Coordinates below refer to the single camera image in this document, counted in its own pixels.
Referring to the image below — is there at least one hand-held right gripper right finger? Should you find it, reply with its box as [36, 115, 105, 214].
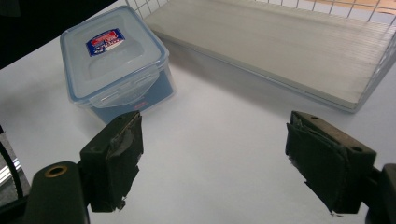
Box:
[285, 110, 377, 216]

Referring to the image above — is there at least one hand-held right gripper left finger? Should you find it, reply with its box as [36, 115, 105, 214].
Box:
[78, 110, 145, 214]

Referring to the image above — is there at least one rectangular clear plastic container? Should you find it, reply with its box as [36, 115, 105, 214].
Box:
[59, 5, 176, 125]

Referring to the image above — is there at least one white wire shelf rack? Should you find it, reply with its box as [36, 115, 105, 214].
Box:
[125, 0, 396, 114]

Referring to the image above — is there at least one wooden board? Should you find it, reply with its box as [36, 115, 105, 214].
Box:
[306, 0, 396, 16]

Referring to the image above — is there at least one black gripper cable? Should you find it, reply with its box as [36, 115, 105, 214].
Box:
[0, 124, 25, 200]

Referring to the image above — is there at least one aluminium frame rail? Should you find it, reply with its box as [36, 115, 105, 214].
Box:
[0, 157, 22, 188]

